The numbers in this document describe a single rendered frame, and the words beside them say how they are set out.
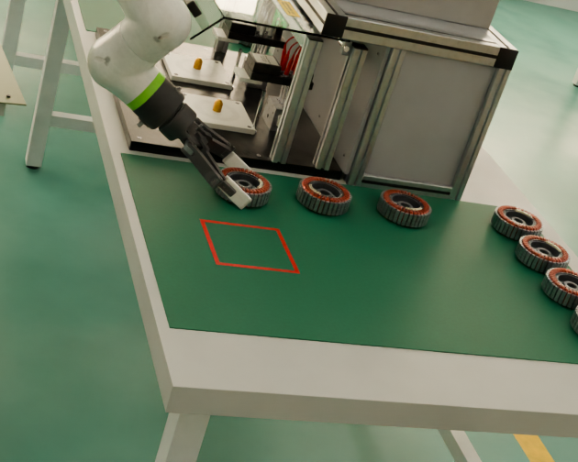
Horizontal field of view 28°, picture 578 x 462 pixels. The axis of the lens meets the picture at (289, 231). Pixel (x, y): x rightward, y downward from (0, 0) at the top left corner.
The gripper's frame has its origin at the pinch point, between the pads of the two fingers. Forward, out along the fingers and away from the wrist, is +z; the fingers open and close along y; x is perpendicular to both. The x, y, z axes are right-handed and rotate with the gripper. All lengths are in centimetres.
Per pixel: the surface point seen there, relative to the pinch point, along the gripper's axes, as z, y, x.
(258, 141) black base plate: 1.5, -24.5, 0.6
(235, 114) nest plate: -4.5, -33.4, -1.7
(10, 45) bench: -44, -177, -91
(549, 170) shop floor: 161, -267, 6
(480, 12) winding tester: 15, -37, 53
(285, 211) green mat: 9.3, 1.7, 3.2
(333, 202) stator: 15.2, -1.5, 10.6
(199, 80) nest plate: -13, -48, -7
